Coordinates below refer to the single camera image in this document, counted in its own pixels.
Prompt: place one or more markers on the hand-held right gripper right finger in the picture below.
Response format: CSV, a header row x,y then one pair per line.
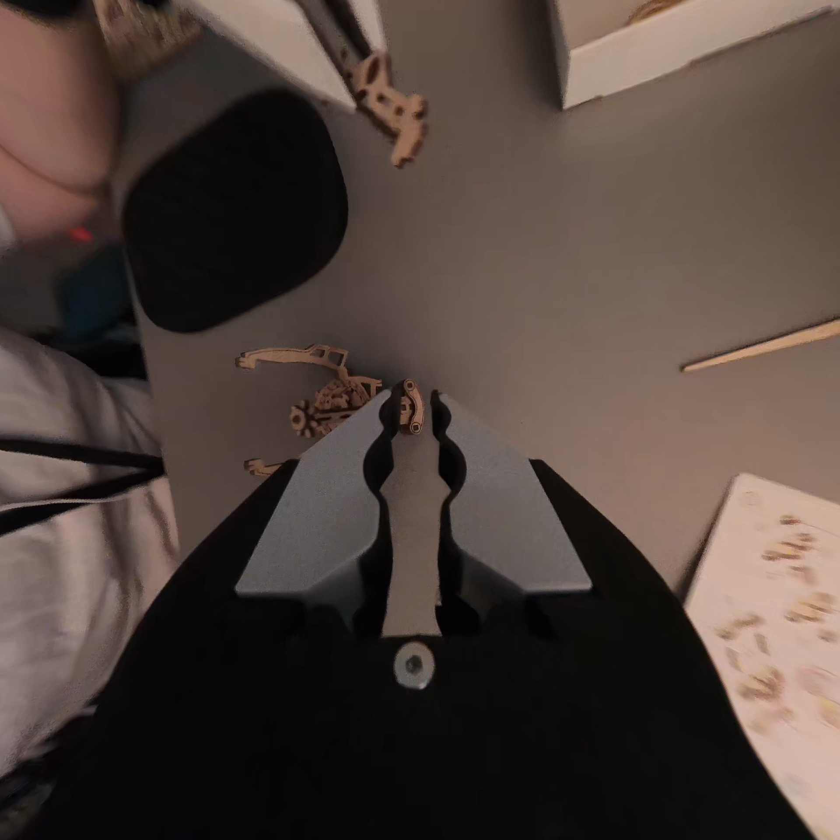
x,y
512,525

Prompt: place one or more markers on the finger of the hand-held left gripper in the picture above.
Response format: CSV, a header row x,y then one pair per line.
x,y
367,26
275,39

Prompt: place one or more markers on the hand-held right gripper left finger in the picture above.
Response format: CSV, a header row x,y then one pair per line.
x,y
315,525

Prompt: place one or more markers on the small wooden model part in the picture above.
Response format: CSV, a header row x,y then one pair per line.
x,y
387,105

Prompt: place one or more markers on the wooden mechanical model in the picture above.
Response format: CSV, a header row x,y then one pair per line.
x,y
328,400

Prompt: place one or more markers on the person's left forearm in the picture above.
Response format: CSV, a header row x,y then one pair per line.
x,y
52,118

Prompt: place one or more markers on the red card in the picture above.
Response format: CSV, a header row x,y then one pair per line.
x,y
81,235

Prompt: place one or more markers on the instruction booklet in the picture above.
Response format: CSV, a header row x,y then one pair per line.
x,y
774,623

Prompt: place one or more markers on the white cardboard box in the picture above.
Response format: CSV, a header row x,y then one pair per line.
x,y
656,59

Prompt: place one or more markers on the thin wooden stick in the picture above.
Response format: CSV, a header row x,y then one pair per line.
x,y
761,346

